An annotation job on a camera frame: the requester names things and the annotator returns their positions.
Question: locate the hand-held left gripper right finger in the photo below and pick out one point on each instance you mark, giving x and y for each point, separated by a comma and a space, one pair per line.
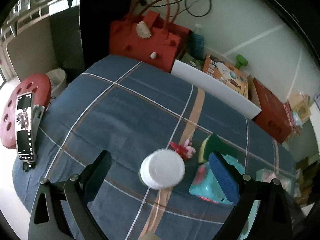
223, 177

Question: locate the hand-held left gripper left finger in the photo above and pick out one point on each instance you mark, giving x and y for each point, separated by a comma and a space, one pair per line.
96, 176

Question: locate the teal wet wipes pack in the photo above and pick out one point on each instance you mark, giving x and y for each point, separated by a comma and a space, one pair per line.
202, 182

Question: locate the white plastic bottle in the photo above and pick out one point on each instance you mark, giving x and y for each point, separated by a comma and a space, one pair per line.
162, 168

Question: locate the green and yellow sponge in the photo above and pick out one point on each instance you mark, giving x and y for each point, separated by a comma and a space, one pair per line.
215, 145

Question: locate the red and pink small toy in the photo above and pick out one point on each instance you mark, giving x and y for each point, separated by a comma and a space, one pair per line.
182, 148

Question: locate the blue plaid tablecloth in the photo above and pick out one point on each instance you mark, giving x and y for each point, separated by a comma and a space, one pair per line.
125, 110

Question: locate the red cardboard box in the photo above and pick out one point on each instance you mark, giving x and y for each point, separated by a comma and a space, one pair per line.
271, 110

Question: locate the smartphone on stand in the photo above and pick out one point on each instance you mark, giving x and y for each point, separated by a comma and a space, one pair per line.
24, 127

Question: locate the white board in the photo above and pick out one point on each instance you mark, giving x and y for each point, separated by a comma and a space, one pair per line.
215, 90

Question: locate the colourful game box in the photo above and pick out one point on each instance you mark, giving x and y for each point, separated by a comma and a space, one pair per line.
227, 76

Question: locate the white waste bin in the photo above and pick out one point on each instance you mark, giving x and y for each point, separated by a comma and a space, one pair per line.
56, 80

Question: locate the red round stool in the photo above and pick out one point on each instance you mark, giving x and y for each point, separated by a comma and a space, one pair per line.
35, 85

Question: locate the green dumbbell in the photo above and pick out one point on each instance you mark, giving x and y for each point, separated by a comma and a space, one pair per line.
240, 61

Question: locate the black cabinet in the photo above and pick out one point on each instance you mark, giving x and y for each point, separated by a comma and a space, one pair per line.
75, 42

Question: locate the blue plastic bottle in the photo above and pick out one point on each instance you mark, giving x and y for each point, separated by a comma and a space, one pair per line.
198, 42

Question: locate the red tote bag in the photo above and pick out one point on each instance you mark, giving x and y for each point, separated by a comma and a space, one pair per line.
145, 42

